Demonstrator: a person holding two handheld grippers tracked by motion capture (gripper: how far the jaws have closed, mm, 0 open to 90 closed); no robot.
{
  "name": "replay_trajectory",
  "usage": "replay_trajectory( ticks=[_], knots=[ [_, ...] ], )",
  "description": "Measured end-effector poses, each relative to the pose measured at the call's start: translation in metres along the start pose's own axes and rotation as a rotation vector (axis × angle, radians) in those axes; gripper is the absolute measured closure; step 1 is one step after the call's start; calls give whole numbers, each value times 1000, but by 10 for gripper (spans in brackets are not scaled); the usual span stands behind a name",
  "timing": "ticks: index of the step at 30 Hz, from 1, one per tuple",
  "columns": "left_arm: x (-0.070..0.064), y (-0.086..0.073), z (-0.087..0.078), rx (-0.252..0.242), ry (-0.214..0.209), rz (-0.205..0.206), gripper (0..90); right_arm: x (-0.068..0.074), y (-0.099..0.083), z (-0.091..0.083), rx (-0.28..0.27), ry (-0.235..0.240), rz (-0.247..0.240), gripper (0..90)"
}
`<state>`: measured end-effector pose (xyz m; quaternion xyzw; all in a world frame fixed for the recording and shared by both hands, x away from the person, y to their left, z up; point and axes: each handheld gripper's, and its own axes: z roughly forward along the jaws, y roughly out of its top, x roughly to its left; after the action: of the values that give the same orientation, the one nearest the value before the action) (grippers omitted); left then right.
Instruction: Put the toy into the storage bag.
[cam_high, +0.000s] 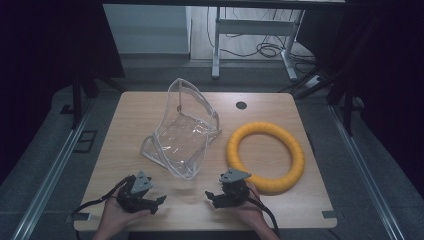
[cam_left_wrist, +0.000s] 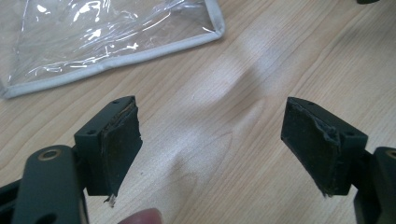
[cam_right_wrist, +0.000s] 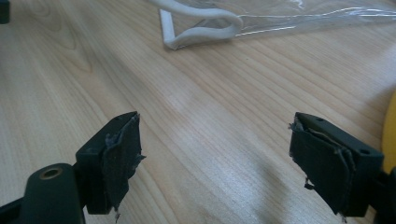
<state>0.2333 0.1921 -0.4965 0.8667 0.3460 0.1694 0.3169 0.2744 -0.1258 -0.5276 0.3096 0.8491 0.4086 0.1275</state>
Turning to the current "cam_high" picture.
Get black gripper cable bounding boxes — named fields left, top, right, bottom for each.
left=245, top=186, right=281, bottom=238
left=71, top=175, right=136, bottom=222

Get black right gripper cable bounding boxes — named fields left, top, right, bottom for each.
left=245, top=186, right=281, bottom=238

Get dark curtain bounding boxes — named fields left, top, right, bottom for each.
left=295, top=0, right=424, bottom=198
left=0, top=0, right=126, bottom=186

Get aluminium floor rail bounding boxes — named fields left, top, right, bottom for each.
left=9, top=98, right=96, bottom=240
left=328, top=96, right=407, bottom=240

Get person's left hand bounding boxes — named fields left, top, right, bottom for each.
left=98, top=195, right=152, bottom=235

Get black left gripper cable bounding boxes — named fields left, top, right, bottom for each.
left=71, top=175, right=136, bottom=222

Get black metal stand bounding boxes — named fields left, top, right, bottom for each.
left=70, top=64, right=127, bottom=130
left=278, top=66, right=366, bottom=137

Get clear plastic zipper bag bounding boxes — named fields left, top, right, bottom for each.
left=139, top=77, right=222, bottom=181

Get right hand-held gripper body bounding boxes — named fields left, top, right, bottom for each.
left=218, top=167, right=253, bottom=208

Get yellow foam ring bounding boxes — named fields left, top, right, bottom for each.
left=226, top=121, right=306, bottom=196

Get black floor cables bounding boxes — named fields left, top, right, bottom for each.
left=206, top=6, right=318, bottom=68

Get white power strip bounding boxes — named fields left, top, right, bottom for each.
left=304, top=74, right=325, bottom=89

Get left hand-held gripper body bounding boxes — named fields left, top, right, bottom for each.
left=115, top=170, right=159, bottom=215

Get person's right hand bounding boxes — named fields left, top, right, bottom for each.
left=223, top=182, right=266, bottom=232

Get white metal desk frame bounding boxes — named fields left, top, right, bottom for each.
left=211, top=5, right=306, bottom=82

